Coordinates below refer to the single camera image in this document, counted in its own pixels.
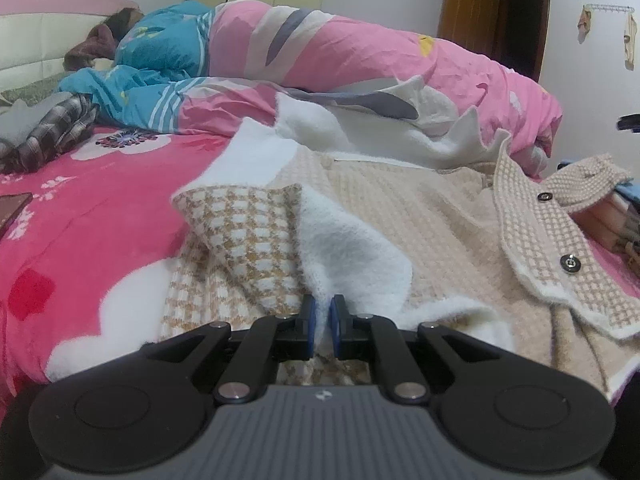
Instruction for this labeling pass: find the grey plaid garment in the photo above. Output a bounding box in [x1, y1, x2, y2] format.
[0, 92, 101, 173]

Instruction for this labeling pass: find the dark brown cloth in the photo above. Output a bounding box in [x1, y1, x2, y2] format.
[102, 7, 146, 41]

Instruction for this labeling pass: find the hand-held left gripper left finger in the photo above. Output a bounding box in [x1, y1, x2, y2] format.
[145, 295, 317, 407]

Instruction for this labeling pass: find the pink folded garment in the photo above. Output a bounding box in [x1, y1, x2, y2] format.
[575, 195, 640, 247]

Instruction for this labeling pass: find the dark brown phone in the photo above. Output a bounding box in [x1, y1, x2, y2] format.
[0, 191, 33, 238]

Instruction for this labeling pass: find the pink and blue floral quilt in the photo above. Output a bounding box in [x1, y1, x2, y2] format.
[59, 0, 563, 178]

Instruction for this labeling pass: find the green patterned pillow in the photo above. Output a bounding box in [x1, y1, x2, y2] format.
[0, 72, 68, 108]

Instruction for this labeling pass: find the wooden door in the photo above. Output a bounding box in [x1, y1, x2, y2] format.
[437, 0, 552, 83]

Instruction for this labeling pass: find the maroon fleece cloth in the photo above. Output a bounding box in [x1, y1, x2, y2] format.
[64, 25, 118, 72]

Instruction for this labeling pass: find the beige houndstooth fleece-lined coat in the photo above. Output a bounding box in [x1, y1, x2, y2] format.
[160, 74, 640, 403]

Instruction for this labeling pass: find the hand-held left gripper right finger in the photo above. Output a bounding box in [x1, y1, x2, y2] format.
[330, 294, 501, 406]

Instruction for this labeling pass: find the plain grey garment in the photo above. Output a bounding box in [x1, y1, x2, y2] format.
[0, 97, 66, 143]

